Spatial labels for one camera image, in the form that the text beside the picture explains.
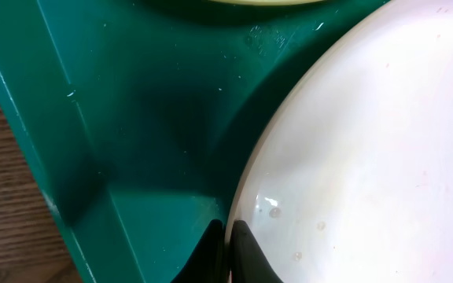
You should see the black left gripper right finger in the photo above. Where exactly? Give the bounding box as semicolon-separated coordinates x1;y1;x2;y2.
230;220;282;283

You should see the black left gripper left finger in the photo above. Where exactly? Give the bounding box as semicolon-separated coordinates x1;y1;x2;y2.
171;219;225;283

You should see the white plate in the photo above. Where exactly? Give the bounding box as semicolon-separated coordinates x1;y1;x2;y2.
227;0;453;282

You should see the teal plastic tray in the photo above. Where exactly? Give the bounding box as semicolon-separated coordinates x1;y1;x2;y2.
0;0;383;282

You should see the yellow-green plastic plate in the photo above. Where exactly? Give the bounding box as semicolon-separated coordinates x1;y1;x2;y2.
210;0;325;6

